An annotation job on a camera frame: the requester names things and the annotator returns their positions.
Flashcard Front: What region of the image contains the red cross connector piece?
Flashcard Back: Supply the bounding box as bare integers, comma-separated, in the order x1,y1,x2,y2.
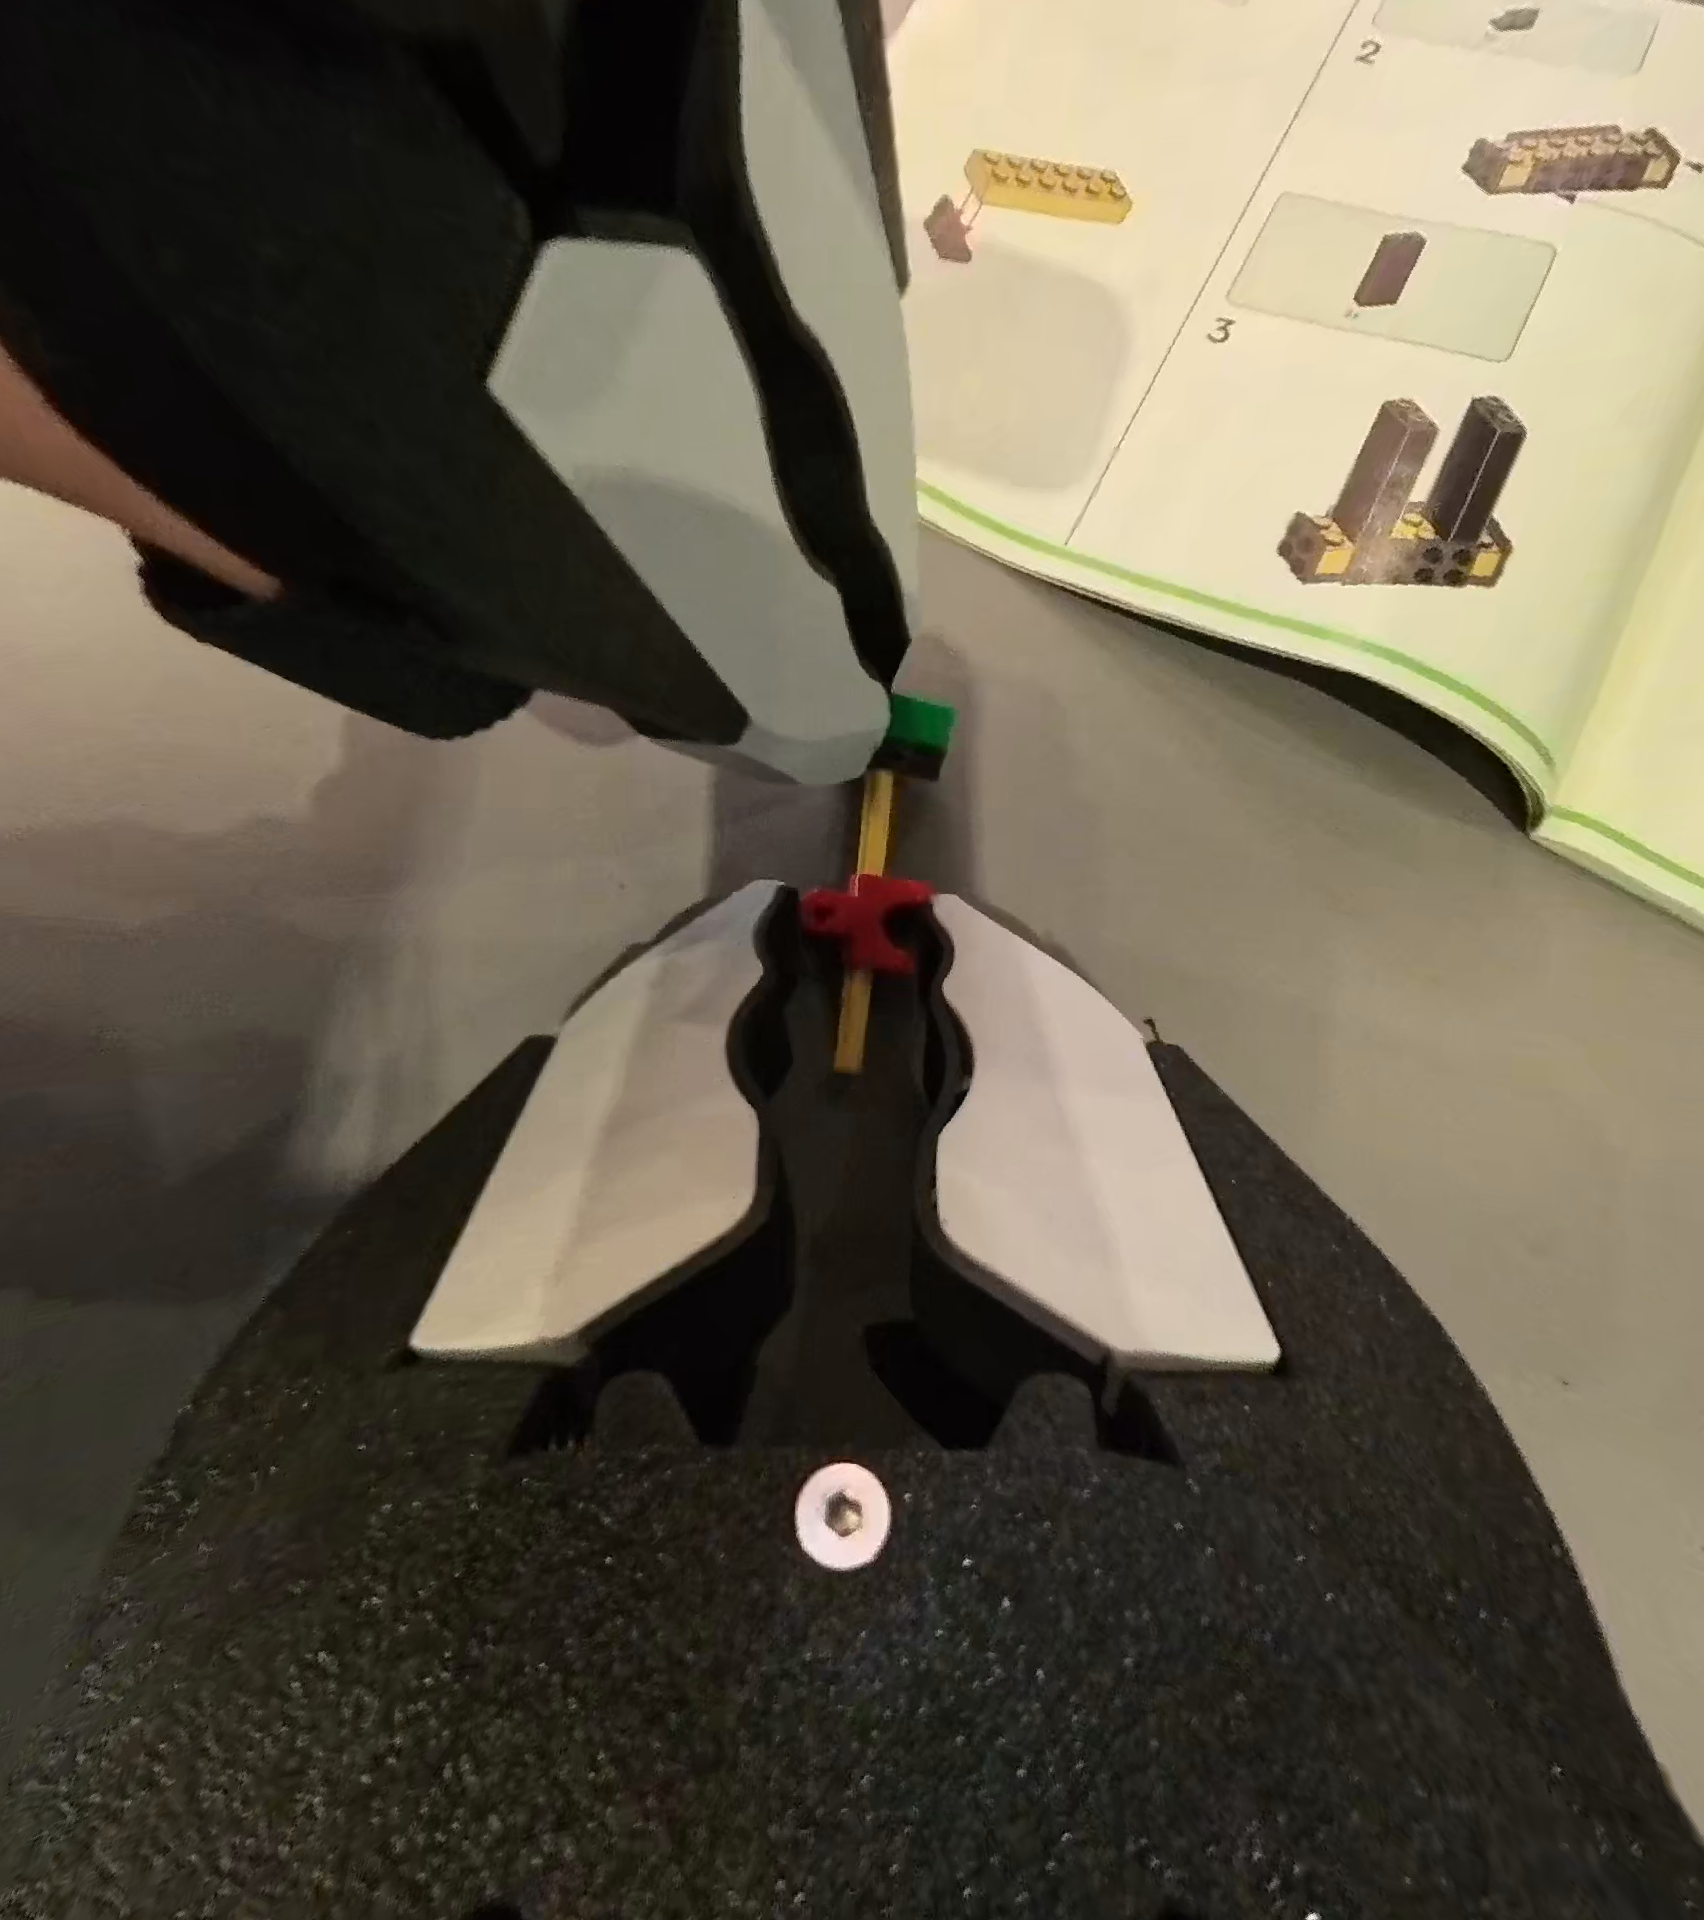
797,877,935,978

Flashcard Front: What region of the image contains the grey desk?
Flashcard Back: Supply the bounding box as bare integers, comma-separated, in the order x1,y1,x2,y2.
0,446,1704,1920

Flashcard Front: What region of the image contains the small green brick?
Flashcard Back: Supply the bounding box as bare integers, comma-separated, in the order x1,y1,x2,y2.
885,690,961,786

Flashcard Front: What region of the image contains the yellow axle rod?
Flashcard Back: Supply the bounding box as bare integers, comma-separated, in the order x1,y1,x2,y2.
831,769,897,1077

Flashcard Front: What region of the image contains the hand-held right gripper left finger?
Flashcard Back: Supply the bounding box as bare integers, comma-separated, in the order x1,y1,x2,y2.
408,882,809,1447

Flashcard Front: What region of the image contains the brick instruction booklet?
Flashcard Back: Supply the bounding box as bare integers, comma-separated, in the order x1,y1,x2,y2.
881,0,1704,972

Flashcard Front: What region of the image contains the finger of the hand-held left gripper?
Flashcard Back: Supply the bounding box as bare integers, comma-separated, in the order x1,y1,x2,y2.
488,236,899,788
702,0,923,679

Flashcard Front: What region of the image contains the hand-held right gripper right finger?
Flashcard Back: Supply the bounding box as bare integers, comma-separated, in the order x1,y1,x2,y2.
870,892,1283,1447

